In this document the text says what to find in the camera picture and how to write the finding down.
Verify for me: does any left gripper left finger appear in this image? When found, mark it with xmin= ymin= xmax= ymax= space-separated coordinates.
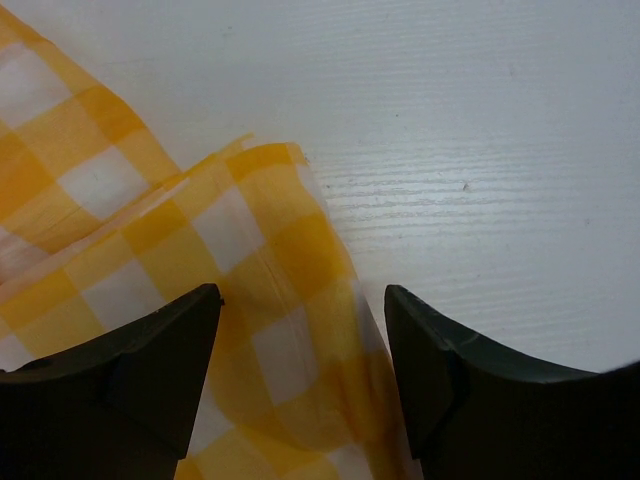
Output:
xmin=1 ymin=284 xmax=223 ymax=479

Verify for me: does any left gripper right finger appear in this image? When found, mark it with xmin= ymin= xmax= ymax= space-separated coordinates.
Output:
xmin=384 ymin=285 xmax=639 ymax=479

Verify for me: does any yellow white checkered cloth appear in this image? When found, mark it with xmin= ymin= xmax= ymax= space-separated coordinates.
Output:
xmin=1 ymin=11 xmax=421 ymax=479

